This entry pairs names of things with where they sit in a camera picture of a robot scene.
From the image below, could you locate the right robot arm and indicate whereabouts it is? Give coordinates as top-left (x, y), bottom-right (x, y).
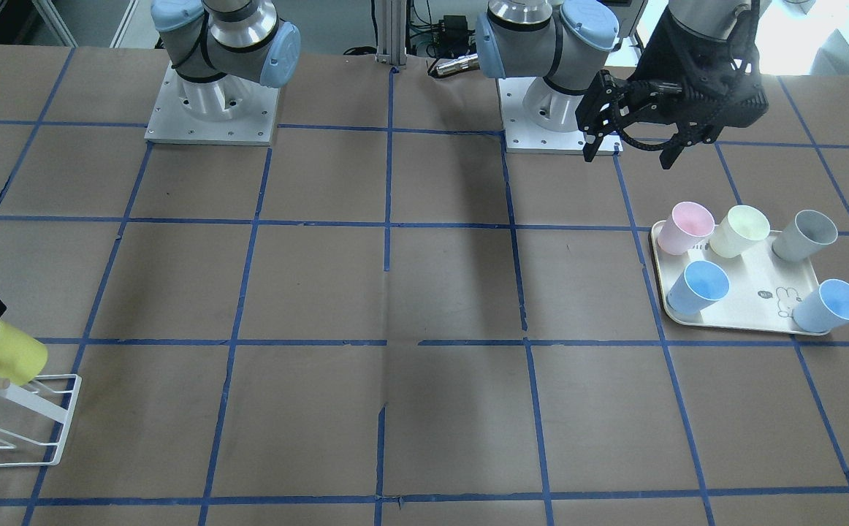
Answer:
top-left (146, 1), bottom-right (301, 145)

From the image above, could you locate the grey plastic cup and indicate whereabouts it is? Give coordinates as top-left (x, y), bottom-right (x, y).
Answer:
top-left (772, 210), bottom-right (839, 262)

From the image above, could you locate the white wire cup rack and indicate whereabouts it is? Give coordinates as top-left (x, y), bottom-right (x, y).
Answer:
top-left (0, 374), bottom-right (83, 468)

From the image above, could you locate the silver metal cylinder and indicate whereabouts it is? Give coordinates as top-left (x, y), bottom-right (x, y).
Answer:
top-left (427, 53), bottom-right (480, 79)

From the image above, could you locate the aluminium frame post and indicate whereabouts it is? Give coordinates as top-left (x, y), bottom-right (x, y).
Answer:
top-left (373, 1), bottom-right (408, 69)

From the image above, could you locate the black power adapter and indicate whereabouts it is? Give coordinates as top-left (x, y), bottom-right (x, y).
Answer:
top-left (438, 15), bottom-right (469, 46)

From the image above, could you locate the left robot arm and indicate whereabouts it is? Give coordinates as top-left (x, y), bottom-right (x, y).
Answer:
top-left (475, 1), bottom-right (769, 169)

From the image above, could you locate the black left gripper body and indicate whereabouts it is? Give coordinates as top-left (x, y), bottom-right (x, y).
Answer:
top-left (575, 7), bottom-right (769, 147)

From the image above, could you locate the light blue plastic cup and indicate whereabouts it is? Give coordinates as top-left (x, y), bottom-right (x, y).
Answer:
top-left (793, 278), bottom-right (849, 333)

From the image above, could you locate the pink plastic cup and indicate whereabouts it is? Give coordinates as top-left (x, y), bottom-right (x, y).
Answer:
top-left (656, 201), bottom-right (716, 256)

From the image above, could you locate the cream serving tray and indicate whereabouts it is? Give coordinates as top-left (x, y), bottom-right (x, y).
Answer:
top-left (650, 221), bottom-right (821, 336)

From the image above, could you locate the yellow plastic cup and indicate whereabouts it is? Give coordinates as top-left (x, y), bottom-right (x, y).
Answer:
top-left (0, 323), bottom-right (48, 386)

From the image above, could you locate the pale green plastic cup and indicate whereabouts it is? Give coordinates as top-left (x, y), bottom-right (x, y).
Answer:
top-left (709, 205), bottom-right (771, 259)

